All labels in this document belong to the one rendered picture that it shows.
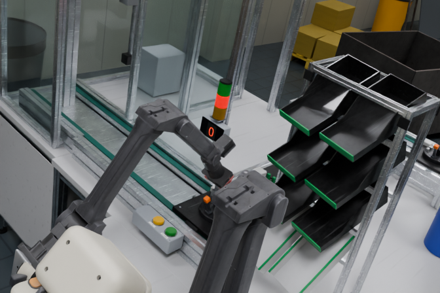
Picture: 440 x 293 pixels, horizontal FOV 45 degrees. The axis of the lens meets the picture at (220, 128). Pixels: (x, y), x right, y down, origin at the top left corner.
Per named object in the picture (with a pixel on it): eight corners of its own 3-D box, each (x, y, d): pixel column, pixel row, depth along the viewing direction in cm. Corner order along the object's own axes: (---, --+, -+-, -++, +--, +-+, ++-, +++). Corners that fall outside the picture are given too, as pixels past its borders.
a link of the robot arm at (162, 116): (141, 89, 131) (169, 113, 127) (168, 97, 143) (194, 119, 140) (48, 230, 138) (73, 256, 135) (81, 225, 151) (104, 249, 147)
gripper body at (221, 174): (213, 161, 193) (208, 150, 187) (234, 174, 187) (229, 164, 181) (201, 174, 191) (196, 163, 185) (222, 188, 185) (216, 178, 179)
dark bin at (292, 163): (294, 183, 158) (293, 166, 154) (267, 159, 167) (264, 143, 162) (363, 136, 167) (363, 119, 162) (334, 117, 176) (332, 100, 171)
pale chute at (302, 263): (299, 303, 165) (294, 299, 162) (273, 275, 174) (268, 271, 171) (361, 238, 167) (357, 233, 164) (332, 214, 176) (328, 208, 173)
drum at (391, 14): (376, 34, 838) (391, -11, 804) (402, 45, 811) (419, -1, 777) (361, 36, 808) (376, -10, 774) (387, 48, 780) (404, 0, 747)
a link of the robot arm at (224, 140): (193, 144, 174) (212, 159, 171) (217, 120, 177) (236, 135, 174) (198, 158, 185) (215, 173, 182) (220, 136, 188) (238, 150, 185)
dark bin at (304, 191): (281, 224, 166) (279, 210, 161) (256, 201, 175) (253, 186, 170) (348, 178, 175) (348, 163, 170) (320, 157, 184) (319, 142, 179)
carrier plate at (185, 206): (215, 246, 187) (216, 242, 186) (171, 210, 200) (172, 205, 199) (260, 224, 203) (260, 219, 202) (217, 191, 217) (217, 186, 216)
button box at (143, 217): (167, 255, 186) (169, 241, 183) (131, 222, 198) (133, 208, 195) (182, 247, 191) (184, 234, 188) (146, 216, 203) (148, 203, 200)
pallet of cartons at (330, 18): (325, 43, 745) (338, -3, 714) (378, 68, 693) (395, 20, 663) (270, 53, 667) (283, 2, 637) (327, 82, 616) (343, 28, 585)
